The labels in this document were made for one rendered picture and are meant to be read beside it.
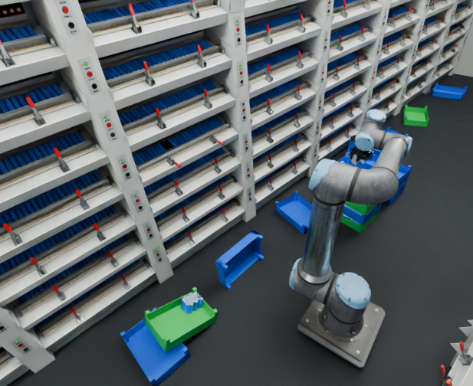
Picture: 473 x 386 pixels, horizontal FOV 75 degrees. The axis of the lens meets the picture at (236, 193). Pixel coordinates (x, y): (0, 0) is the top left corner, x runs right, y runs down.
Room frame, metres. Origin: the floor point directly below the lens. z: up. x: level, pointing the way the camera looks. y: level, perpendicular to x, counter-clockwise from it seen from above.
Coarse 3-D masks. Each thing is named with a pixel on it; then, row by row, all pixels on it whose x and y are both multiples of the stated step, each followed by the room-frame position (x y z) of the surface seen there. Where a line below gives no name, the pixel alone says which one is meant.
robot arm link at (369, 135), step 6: (366, 126) 1.29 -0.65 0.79; (372, 126) 1.28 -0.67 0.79; (378, 126) 1.29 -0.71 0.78; (360, 132) 1.26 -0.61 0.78; (366, 132) 1.24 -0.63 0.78; (372, 132) 1.24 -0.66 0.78; (378, 132) 1.23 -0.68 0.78; (360, 138) 1.23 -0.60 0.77; (366, 138) 1.22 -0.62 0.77; (372, 138) 1.22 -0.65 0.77; (378, 138) 1.21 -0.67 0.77; (360, 144) 1.24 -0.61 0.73; (366, 144) 1.22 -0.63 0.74; (372, 144) 1.20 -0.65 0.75; (378, 144) 1.20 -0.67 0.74; (366, 150) 1.22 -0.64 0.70
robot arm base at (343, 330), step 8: (328, 312) 0.74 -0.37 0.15; (328, 320) 0.71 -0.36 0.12; (336, 320) 0.69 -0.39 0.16; (360, 320) 0.68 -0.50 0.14; (328, 328) 0.69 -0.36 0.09; (336, 328) 0.67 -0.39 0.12; (344, 328) 0.66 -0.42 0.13; (352, 328) 0.66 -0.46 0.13; (360, 328) 0.67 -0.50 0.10; (344, 336) 0.65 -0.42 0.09; (352, 336) 0.64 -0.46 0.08
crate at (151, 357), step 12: (144, 324) 0.85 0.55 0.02; (132, 336) 0.80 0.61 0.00; (144, 336) 0.79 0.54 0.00; (132, 348) 0.73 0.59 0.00; (144, 348) 0.73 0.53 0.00; (156, 348) 0.72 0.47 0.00; (180, 348) 0.71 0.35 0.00; (144, 360) 0.67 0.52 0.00; (156, 360) 0.67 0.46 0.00; (168, 360) 0.66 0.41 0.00; (180, 360) 0.64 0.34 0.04; (144, 372) 0.60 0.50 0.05; (156, 372) 0.61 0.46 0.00; (168, 372) 0.59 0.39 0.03; (156, 384) 0.55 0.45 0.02
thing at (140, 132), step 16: (208, 80) 1.62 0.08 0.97; (224, 80) 1.59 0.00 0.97; (160, 96) 1.44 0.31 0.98; (176, 96) 1.48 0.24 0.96; (192, 96) 1.48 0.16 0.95; (208, 96) 1.51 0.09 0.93; (224, 96) 1.54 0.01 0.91; (128, 112) 1.34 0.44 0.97; (144, 112) 1.34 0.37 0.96; (160, 112) 1.34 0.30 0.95; (176, 112) 1.39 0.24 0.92; (192, 112) 1.40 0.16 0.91; (208, 112) 1.42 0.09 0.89; (128, 128) 1.24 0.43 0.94; (144, 128) 1.26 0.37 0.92; (160, 128) 1.27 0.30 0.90; (176, 128) 1.31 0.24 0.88; (128, 144) 1.16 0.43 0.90; (144, 144) 1.21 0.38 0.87
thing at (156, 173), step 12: (228, 120) 1.59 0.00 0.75; (180, 132) 1.49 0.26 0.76; (228, 132) 1.52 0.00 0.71; (156, 144) 1.39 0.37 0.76; (204, 144) 1.43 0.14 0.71; (216, 144) 1.43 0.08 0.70; (180, 156) 1.33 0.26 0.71; (192, 156) 1.34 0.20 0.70; (156, 168) 1.24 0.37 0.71; (168, 168) 1.25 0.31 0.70; (144, 180) 1.17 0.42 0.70; (156, 180) 1.22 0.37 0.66
